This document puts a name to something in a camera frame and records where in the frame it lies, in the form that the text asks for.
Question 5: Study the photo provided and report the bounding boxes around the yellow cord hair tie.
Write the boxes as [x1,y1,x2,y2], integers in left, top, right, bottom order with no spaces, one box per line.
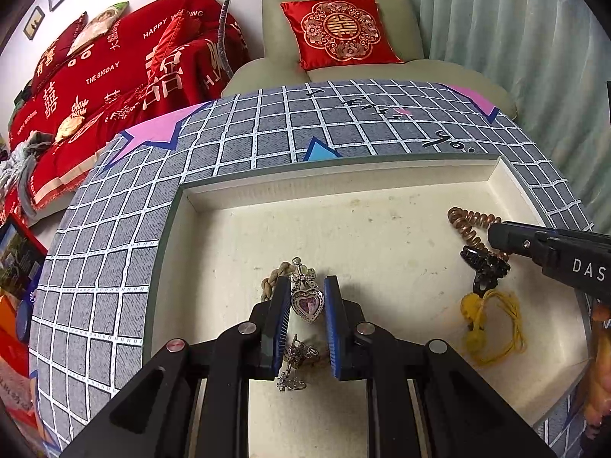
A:
[461,290,526,367]

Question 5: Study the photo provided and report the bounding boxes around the black hair clip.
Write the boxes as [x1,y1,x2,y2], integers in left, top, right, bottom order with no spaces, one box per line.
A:
[461,245,511,294]

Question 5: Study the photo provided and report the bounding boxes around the silver flower brooch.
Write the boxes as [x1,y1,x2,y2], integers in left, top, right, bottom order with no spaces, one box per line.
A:
[276,367,306,393]

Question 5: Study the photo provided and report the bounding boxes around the silver rhinestone brooch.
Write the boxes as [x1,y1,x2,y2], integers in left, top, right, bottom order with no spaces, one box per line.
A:
[286,335,322,368]

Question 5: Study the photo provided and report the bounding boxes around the silver heart brooch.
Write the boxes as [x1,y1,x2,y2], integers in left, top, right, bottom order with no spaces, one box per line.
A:
[290,256,326,324]

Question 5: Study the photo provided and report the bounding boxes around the pale green curtain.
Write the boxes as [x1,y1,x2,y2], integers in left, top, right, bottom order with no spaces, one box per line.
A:
[386,0,611,230]

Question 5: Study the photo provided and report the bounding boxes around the red satin pillow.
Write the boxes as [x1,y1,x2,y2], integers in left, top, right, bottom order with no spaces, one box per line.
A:
[31,11,89,94]

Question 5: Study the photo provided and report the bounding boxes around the cream round cushion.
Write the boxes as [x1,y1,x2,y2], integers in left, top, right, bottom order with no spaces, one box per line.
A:
[54,113,87,144]

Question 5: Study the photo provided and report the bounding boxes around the orange box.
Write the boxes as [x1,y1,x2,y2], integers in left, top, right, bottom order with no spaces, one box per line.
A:
[0,296,22,342]

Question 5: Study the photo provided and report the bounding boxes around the small picture frame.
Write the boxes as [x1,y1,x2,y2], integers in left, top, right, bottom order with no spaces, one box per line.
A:
[24,6,46,39]

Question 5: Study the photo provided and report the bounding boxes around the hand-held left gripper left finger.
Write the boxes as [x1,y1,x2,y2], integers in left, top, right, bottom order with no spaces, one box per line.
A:
[62,274,293,458]

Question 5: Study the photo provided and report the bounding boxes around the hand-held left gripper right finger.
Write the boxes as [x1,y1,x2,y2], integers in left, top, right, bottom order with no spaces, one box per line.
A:
[323,274,557,458]

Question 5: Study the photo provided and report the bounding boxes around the red embroidered cushion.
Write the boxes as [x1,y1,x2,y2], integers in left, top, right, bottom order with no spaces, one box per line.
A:
[280,0,404,71]

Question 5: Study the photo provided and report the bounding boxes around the gooseneck camera stand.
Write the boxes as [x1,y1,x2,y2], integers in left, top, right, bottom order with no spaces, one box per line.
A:
[217,0,239,79]

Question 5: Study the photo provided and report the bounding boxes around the person's right hand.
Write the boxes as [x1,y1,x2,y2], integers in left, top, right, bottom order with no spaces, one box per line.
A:
[583,303,611,440]

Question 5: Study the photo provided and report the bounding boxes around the brown coil hair tie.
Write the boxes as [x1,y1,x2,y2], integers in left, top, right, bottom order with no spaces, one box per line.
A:
[448,206,502,249]

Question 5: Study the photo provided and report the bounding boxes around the pile of clothes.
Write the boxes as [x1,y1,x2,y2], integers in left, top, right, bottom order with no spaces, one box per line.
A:
[0,129,53,220]

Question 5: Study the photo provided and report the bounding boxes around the small red pillow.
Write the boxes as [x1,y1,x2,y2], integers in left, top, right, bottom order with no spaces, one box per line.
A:
[153,12,201,72]

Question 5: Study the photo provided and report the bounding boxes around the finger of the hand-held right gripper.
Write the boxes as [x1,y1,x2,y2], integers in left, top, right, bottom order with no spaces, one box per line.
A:
[487,222,550,268]

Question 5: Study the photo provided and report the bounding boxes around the brown braided bracelet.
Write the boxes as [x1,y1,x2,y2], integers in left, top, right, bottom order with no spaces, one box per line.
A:
[260,261,293,302]

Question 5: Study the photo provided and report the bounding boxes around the red printed sofa blanket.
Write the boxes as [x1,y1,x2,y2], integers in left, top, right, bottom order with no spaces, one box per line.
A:
[7,0,251,215]

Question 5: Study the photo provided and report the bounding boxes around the box with picture lid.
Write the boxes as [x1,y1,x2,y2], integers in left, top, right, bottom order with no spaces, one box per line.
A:
[0,214,48,297]

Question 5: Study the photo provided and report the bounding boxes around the cream figure pillow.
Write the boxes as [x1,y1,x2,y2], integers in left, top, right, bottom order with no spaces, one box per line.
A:
[67,1,131,57]

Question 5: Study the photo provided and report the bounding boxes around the grey checked tablecloth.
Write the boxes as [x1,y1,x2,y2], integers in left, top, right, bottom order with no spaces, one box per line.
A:
[29,79,597,458]

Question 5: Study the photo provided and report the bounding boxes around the grey tray with cream lining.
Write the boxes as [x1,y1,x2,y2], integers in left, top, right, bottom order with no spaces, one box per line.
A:
[142,155,601,458]

